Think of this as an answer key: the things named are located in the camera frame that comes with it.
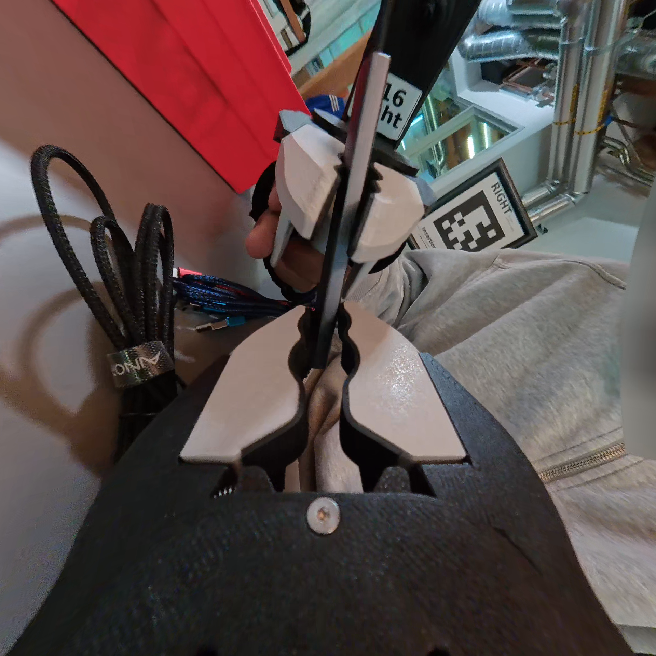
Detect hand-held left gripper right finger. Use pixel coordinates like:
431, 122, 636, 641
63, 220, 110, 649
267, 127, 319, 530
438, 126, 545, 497
337, 301, 468, 495

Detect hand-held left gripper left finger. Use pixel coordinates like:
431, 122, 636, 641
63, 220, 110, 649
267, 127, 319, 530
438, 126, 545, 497
179, 307, 311, 494

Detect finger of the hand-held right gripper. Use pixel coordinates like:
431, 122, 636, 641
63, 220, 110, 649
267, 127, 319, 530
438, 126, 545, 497
347, 163, 437, 294
271, 109, 345, 268

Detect person's right hand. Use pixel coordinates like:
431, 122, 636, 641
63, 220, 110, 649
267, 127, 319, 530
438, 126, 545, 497
245, 182, 330, 305

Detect blue white striped object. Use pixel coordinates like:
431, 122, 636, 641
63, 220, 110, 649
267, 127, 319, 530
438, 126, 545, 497
307, 94, 355, 124

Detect wooden board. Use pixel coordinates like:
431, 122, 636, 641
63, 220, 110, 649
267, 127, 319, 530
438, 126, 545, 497
295, 31, 376, 104

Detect person's grey hoodie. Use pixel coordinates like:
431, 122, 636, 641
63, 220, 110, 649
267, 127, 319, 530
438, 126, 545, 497
300, 246, 656, 639

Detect red plastic crate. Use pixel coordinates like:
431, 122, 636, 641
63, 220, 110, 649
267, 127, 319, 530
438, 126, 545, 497
51, 0, 312, 194

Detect silver flexible duct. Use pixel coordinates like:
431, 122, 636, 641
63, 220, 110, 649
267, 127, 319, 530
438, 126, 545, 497
457, 0, 563, 65

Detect blue braided cable teal plug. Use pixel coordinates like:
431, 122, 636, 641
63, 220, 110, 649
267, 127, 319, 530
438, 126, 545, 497
195, 301, 314, 335

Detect blue braided cable red plug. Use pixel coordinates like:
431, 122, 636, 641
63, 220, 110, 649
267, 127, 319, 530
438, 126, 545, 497
172, 265, 311, 311

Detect black velcro cable strap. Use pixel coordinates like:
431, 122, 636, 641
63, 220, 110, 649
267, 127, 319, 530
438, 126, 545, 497
107, 340, 176, 388

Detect bundled black braided cable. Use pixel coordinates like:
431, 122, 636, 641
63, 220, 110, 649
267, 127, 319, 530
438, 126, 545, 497
30, 145, 181, 464

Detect silver vertical duct pipes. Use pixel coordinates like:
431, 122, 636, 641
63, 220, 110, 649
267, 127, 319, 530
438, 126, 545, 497
522, 0, 624, 222

